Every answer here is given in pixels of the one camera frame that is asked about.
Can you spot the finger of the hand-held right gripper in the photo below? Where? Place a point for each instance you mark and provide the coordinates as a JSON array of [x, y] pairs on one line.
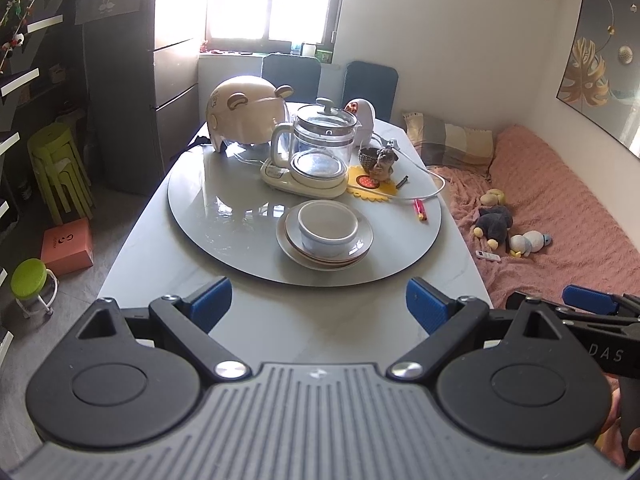
[[590, 297]]

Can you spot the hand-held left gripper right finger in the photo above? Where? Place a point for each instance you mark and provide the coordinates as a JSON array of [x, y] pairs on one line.
[[427, 305]]

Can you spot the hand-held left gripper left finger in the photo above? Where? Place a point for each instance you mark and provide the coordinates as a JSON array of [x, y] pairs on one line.
[[212, 302]]

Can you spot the large white plate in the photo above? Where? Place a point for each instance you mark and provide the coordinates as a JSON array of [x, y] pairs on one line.
[[286, 251]]

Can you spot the white bowl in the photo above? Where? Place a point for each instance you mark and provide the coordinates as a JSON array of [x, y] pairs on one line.
[[327, 220]]

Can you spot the person's right hand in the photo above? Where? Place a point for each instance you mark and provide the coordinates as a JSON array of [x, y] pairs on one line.
[[611, 430]]

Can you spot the white remote control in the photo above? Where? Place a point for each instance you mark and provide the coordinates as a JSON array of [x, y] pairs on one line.
[[487, 256]]

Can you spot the white and blue plush toy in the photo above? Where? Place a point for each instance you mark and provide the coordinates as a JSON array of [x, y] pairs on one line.
[[532, 242]]

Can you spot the round grey turntable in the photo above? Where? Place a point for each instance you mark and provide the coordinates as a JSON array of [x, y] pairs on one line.
[[225, 220]]

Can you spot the pink blanket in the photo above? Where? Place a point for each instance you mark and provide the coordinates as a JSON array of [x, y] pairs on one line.
[[565, 210]]

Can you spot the red lighter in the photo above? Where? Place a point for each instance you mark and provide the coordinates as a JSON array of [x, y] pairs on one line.
[[420, 210]]

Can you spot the dark grey plush toy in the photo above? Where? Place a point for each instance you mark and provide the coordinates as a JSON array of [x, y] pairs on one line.
[[492, 225]]

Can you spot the yellow flower coaster mat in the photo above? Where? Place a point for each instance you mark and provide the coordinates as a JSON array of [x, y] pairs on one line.
[[385, 192]]

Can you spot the yellow plush toy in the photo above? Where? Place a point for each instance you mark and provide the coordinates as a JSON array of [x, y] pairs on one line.
[[492, 197]]

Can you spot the small dark pen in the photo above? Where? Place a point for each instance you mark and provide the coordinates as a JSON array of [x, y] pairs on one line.
[[402, 181]]

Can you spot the hedgehog figurine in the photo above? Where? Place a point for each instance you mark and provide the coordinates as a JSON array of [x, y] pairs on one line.
[[382, 162]]

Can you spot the orange box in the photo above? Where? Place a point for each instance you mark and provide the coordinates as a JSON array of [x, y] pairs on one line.
[[67, 247]]

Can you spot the plaid pillow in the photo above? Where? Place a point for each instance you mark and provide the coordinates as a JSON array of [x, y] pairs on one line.
[[450, 142]]

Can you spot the small green top stool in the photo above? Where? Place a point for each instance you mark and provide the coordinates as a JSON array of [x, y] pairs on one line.
[[32, 272]]

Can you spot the cream bear ear helmet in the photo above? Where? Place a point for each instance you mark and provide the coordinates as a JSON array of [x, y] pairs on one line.
[[245, 110]]

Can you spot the white egg-shaped device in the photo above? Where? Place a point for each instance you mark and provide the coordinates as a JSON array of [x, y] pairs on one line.
[[365, 120]]

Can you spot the glass kettle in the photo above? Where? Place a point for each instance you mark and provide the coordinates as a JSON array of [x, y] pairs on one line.
[[320, 135]]

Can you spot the grey refrigerator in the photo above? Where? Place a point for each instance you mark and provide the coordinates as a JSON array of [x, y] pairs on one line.
[[130, 110]]

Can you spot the stack of green stools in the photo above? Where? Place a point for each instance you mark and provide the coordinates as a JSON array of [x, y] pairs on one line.
[[55, 160]]

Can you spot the dark blue chair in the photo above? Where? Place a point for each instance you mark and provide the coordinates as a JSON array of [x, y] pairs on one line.
[[290, 75], [370, 85]]

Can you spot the green box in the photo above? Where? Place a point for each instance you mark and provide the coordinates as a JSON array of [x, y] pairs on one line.
[[324, 56]]

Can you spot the white cup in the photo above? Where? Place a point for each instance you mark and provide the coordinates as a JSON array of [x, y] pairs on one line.
[[309, 50]]

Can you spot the gold leaf wall poster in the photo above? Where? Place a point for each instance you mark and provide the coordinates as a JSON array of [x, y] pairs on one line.
[[595, 70]]

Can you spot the black wall shelf unit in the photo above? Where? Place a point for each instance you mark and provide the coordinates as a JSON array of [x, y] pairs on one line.
[[30, 60]]

